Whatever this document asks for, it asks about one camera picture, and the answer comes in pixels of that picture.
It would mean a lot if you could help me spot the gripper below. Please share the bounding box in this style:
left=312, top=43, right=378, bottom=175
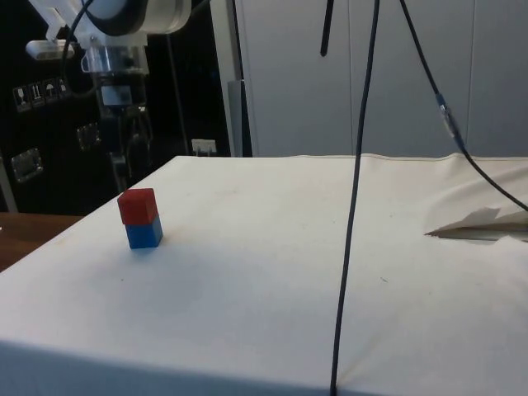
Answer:
left=96, top=72, right=154, bottom=191

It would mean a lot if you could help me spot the red cube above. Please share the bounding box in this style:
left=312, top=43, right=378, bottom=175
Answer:
left=117, top=187, right=158, bottom=226

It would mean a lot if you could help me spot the blue cube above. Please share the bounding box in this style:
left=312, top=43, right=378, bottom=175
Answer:
left=125, top=215, right=164, bottom=250

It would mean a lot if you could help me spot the black cabinet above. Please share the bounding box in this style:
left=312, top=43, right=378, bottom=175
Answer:
left=0, top=0, right=233, bottom=215

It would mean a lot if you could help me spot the pale locker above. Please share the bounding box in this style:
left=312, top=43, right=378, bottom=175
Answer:
left=468, top=0, right=528, bottom=158
left=348, top=0, right=471, bottom=158
left=210, top=0, right=351, bottom=158

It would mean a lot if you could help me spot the black cable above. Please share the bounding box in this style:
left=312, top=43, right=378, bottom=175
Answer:
left=319, top=0, right=334, bottom=58
left=61, top=0, right=99, bottom=97
left=329, top=0, right=381, bottom=396
left=398, top=0, right=528, bottom=212

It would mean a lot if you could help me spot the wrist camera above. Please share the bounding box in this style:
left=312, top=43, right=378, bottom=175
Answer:
left=25, top=40, right=76, bottom=62

